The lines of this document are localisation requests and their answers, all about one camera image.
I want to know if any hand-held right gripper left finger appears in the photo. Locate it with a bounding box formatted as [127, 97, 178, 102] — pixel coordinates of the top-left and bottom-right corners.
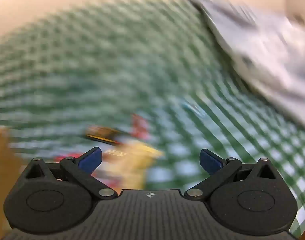
[25, 147, 118, 200]

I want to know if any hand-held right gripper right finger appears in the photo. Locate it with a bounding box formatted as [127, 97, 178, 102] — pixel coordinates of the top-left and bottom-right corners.
[184, 149, 278, 200]

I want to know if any yellow snack packet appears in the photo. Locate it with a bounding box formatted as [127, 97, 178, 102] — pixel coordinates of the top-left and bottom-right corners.
[104, 142, 164, 189]

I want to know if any cardboard box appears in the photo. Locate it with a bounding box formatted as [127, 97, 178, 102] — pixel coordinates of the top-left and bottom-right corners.
[0, 127, 25, 235]

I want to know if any black and gold snack packet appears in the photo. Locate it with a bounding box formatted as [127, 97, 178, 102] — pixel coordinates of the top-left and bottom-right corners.
[84, 125, 123, 145]

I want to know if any small blue snack packet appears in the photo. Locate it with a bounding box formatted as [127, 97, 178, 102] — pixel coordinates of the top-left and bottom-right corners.
[181, 99, 207, 118]

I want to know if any red snack stick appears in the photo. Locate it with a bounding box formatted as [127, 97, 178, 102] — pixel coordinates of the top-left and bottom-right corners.
[131, 114, 150, 140]

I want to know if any green checked blanket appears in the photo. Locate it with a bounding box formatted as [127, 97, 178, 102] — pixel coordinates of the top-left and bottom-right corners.
[0, 0, 305, 240]

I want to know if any pale blue cloth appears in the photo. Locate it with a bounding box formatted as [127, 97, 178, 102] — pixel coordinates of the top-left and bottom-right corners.
[185, 0, 305, 130]

